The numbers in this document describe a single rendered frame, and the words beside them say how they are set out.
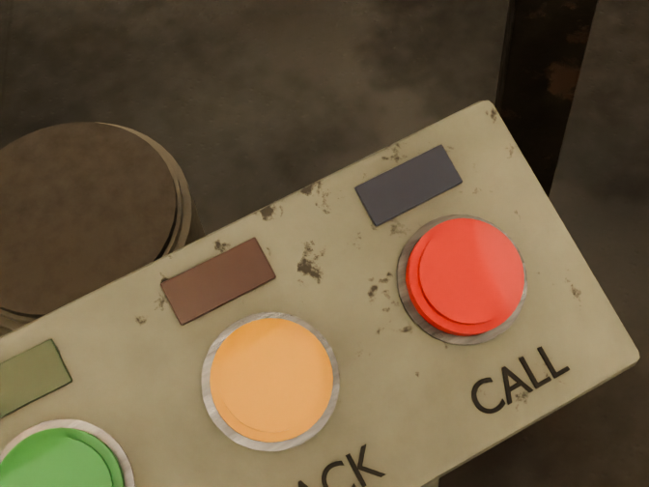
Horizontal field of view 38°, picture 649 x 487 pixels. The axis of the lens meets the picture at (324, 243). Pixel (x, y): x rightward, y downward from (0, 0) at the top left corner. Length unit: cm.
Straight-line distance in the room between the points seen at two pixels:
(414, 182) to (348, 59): 86
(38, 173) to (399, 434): 24
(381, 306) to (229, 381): 6
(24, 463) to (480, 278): 16
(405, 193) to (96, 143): 20
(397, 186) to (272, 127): 80
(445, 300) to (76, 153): 23
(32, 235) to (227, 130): 69
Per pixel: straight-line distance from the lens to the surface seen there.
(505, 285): 33
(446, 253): 33
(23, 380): 33
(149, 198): 46
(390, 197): 34
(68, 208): 47
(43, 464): 31
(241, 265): 33
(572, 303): 35
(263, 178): 109
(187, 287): 32
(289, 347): 31
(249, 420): 31
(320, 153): 111
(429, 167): 34
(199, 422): 32
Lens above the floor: 90
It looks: 59 degrees down
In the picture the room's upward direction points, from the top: 8 degrees counter-clockwise
